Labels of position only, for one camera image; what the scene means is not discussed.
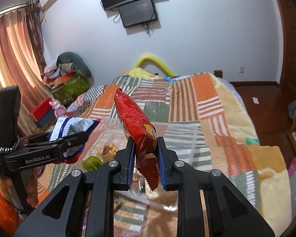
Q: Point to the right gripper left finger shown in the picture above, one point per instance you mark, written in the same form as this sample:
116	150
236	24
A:
83	202

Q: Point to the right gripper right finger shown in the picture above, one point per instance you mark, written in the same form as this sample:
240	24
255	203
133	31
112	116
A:
208	202

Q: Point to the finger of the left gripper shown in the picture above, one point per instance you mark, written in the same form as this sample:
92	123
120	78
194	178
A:
39	139
71	143

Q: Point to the blue white snack bag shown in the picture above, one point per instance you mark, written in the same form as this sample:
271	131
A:
66	126

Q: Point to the clear plastic storage bin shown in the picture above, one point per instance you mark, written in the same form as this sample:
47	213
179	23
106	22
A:
181	137

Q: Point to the red snack bag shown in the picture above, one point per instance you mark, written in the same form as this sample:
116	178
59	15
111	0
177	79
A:
138	126

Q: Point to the beige cake block package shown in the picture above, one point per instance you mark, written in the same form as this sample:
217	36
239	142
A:
159	195

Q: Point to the orange sleeve forearm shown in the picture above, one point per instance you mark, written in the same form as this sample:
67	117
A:
9	218

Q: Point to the left human hand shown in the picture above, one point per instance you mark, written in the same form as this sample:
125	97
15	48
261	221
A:
32	188

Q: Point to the pink plush toy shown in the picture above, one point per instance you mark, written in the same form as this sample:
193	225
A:
59	109

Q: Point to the red shoe box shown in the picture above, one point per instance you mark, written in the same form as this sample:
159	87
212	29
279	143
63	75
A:
40	110

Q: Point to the orange striped curtain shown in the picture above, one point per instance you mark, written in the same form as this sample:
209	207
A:
18	66

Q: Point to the patchwork bed blanket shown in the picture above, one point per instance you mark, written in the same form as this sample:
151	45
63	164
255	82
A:
206	125

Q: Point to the yellow foam tube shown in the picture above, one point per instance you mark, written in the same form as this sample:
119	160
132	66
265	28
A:
157	62

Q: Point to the dark brown side curtain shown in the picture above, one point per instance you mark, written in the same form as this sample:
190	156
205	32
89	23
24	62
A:
32	11

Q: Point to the small black wall monitor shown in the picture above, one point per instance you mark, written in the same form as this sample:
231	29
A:
137	12

